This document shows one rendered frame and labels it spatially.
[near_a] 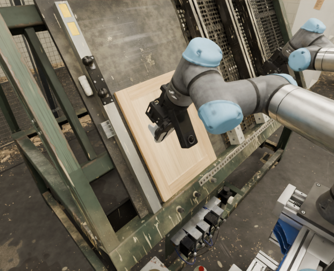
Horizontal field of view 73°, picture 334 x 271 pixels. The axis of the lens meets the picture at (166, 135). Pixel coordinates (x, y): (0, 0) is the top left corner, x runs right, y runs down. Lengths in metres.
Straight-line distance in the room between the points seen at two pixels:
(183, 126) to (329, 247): 0.78
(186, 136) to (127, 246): 0.60
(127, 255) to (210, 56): 0.85
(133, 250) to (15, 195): 1.87
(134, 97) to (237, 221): 1.55
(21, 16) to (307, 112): 0.99
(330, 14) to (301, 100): 4.24
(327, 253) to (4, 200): 2.56
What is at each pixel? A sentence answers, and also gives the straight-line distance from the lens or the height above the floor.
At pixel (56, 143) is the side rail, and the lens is 0.89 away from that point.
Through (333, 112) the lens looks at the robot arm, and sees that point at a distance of 0.42.
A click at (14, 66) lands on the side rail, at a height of 1.54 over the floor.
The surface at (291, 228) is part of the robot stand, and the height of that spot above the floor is 0.90.
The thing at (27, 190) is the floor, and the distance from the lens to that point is 2.74.
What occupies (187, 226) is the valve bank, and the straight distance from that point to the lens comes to 1.26.
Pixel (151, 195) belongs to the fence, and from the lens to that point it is 1.07.
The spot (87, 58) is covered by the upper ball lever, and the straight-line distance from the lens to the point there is 0.87.
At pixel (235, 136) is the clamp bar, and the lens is 1.47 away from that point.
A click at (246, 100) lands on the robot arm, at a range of 0.47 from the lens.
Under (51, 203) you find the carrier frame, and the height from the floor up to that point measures 0.18.
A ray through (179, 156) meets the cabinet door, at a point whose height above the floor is 1.02.
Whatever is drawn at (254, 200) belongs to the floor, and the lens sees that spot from 2.43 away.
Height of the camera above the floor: 1.80
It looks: 36 degrees down
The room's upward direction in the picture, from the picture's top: straight up
